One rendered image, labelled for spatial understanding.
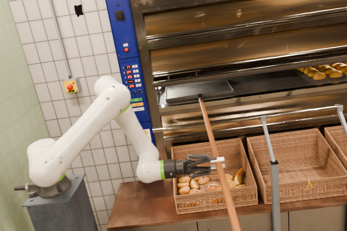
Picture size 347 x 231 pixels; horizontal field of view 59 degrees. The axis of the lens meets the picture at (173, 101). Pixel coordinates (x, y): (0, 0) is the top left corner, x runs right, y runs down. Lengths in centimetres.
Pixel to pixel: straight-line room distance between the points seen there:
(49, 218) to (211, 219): 106
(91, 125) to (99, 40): 111
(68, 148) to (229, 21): 141
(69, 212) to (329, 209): 161
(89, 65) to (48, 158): 116
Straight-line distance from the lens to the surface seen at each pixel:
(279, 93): 242
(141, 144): 155
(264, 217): 222
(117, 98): 124
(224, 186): 135
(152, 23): 221
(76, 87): 233
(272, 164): 193
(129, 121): 148
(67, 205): 150
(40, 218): 160
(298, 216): 228
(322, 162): 262
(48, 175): 131
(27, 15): 243
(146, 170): 149
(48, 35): 238
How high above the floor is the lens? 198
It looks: 19 degrees down
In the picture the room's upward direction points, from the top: 9 degrees counter-clockwise
